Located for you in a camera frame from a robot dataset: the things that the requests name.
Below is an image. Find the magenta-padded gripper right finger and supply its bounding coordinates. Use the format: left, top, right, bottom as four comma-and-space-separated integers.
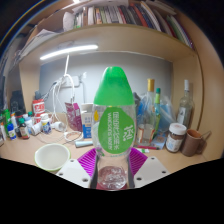
127, 147, 171, 189

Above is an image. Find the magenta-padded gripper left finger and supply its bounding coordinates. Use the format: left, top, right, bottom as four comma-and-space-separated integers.
54, 147, 99, 189

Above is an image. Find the clear green-capped water bottle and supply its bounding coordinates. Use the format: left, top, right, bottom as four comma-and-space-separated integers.
91, 65, 137, 191

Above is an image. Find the grey water bottle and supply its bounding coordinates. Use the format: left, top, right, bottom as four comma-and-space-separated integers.
133, 91, 145, 116

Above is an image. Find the small pale blue tube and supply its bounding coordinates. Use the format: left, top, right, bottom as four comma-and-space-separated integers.
74, 139, 94, 149

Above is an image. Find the glass bottle yellow cap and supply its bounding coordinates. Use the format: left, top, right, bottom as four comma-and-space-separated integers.
137, 78, 158, 146

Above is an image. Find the blue and white carton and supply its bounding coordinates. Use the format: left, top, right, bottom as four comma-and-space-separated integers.
80, 103, 95, 139

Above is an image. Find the brown jar white lid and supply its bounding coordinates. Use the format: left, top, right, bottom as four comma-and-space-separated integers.
165, 122, 188, 154

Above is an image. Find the white plastic bottle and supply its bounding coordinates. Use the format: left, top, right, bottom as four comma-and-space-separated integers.
29, 121, 43, 136
50, 120, 66, 133

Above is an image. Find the maroon pouch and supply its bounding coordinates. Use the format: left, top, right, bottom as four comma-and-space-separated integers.
64, 101, 83, 133

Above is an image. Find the white pill bottle blue label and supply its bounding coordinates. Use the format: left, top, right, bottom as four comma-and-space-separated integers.
40, 114, 53, 135

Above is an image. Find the brown mug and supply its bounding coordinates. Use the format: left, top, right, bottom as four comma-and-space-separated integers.
180, 128, 212, 158

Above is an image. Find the blue plastic bag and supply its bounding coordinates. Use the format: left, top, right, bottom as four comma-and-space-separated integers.
156, 96, 178, 136

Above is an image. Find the glass bottle green cap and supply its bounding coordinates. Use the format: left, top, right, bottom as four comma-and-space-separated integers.
153, 87, 163, 134

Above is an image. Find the small brown bottle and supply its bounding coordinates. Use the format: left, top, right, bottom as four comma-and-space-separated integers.
18, 117, 30, 140

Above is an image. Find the clear glass bottle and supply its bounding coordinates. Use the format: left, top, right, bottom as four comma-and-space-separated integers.
176, 79, 194, 129

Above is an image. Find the red and white jar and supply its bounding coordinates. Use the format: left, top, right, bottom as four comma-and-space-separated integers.
32, 98, 46, 116

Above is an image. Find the white LED light bar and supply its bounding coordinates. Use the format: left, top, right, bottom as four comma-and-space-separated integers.
39, 44, 100, 62

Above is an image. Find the wooden shelf unit with books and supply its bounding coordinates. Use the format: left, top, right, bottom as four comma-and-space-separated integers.
3, 0, 224, 158

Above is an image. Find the white mug green handle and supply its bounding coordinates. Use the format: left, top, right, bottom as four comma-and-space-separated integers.
34, 143, 72, 174

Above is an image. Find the white wall power outlet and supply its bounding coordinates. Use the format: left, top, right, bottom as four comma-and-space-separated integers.
60, 75, 81, 89

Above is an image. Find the white cable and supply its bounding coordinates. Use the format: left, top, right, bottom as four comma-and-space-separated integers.
49, 54, 84, 143

